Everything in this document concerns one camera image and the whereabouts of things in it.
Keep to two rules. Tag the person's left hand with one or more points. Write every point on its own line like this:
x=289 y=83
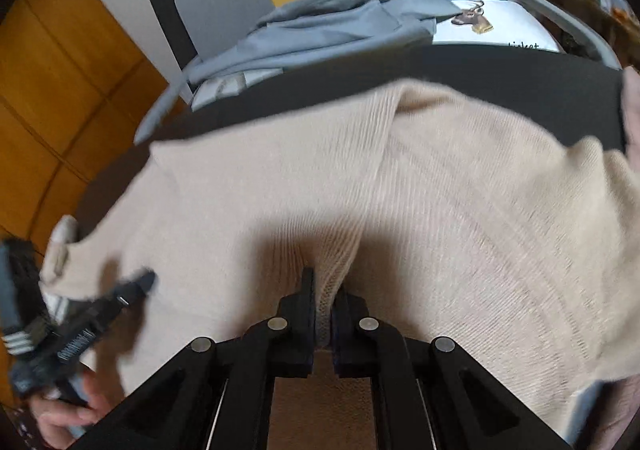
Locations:
x=65 y=417

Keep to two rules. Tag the wooden wardrobe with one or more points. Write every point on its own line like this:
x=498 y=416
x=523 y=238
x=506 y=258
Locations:
x=60 y=79

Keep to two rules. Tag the beige knitted sweater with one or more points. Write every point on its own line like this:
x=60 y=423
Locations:
x=450 y=205

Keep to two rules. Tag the white printed cushion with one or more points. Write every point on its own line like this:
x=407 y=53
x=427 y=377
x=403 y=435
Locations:
x=505 y=24

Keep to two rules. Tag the grey chair armrest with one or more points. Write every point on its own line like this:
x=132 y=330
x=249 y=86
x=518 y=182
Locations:
x=160 y=109

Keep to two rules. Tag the white knitted sweater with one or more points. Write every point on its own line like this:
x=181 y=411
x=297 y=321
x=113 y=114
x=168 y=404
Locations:
x=62 y=235

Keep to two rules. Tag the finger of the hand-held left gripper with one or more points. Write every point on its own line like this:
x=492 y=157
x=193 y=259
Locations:
x=137 y=287

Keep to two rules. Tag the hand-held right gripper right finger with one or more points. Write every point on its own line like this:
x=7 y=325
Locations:
x=345 y=335

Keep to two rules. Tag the pink knitted sweater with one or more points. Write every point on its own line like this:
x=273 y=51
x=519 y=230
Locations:
x=632 y=114

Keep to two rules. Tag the grey garment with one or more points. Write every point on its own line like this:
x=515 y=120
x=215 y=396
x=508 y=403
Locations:
x=325 y=24

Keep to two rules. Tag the black rolled mat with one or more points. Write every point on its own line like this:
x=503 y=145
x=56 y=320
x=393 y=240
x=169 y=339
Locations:
x=170 y=19

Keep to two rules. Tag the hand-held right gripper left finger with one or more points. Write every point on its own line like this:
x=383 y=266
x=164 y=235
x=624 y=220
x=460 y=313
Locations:
x=306 y=325

